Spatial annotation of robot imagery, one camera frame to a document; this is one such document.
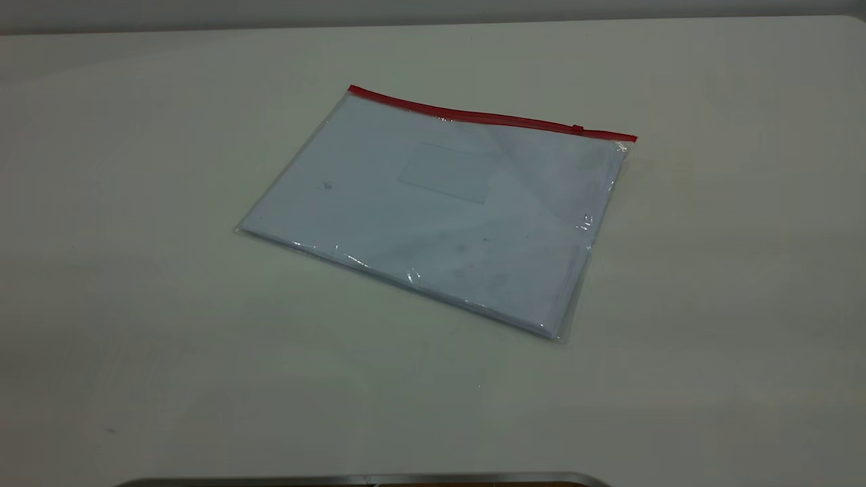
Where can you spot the grey metal bar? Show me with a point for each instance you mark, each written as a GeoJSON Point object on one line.
{"type": "Point", "coordinates": [365, 481]}

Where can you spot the clear plastic zip bag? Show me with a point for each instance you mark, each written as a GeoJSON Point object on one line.
{"type": "Point", "coordinates": [433, 223]}

